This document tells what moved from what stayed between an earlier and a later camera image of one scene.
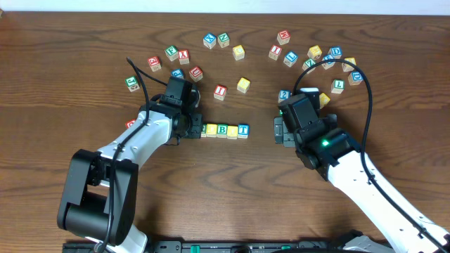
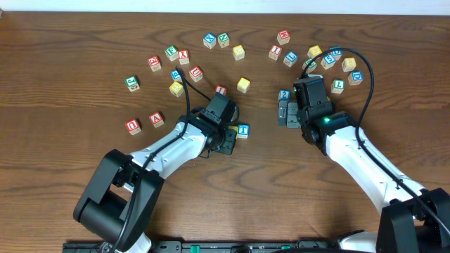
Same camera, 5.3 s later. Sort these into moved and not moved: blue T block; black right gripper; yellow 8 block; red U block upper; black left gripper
Moved: black right gripper; black left gripper
Not moved: red U block upper; yellow 8 block; blue T block
